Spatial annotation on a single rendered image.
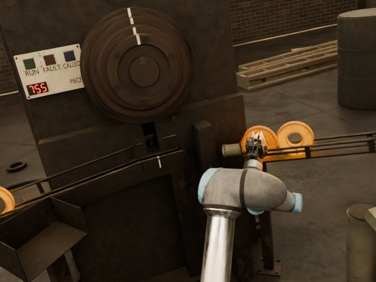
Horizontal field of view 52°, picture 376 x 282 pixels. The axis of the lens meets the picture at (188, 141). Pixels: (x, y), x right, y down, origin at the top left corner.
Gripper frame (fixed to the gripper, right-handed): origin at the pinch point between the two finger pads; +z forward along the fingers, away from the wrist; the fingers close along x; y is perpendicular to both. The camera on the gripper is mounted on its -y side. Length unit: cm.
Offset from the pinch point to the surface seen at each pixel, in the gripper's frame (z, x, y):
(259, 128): 0.0, -0.5, 4.1
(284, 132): -0.7, -11.0, 2.1
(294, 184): 57, -6, -96
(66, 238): -63, 64, 7
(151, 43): -4, 34, 52
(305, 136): -1.3, -19.4, 0.1
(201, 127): -0.8, 25.0, 6.7
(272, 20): 662, 73, -255
